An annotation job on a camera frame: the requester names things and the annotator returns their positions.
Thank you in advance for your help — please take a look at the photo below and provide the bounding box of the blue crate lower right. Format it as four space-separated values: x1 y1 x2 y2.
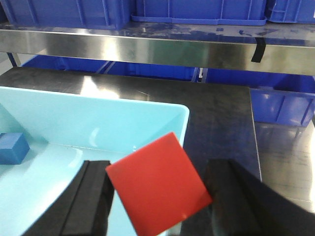
251 88 315 127

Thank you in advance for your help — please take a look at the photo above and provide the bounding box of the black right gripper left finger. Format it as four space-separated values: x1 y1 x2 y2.
24 160 114 236

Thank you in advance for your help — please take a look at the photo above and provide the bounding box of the blue crate upper middle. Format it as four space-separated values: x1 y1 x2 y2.
0 0 134 30

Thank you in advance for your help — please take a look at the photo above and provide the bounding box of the blue crate upper right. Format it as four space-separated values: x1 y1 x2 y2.
131 0 267 26

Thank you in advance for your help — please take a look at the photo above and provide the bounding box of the small blue cube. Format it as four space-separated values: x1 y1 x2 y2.
0 133 30 165

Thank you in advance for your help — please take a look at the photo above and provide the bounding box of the blue crate far right labelled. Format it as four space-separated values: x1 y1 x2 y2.
265 0 315 24

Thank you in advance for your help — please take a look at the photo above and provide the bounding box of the red cube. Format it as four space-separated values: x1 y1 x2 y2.
106 132 213 236

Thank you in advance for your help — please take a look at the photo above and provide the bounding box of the black tape strip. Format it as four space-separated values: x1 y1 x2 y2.
251 37 266 63

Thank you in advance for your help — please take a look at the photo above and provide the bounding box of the stainless steel shelf rail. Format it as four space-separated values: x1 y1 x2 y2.
0 22 315 75

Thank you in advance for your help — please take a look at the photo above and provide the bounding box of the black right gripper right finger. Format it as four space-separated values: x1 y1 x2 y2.
205 159 315 236

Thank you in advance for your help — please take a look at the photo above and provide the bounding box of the light cyan plastic tub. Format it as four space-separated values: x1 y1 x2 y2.
0 87 189 236

